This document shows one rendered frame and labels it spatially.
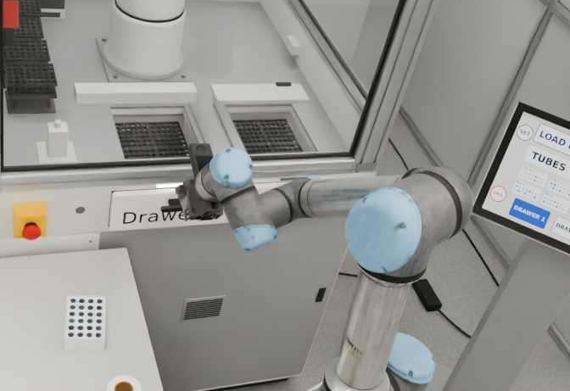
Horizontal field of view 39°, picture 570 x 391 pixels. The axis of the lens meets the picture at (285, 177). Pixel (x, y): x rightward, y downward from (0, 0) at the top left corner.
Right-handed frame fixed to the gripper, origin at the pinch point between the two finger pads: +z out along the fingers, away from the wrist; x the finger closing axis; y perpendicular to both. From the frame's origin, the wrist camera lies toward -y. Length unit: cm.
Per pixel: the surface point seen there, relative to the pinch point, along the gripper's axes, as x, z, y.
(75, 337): -26.2, 5.1, 27.7
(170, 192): -1.0, 10.8, -3.7
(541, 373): 150, 81, 57
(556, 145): 93, -16, -5
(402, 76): 52, -14, -23
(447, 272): 137, 112, 13
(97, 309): -20.2, 10.6, 21.9
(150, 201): -5.5, 12.6, -2.3
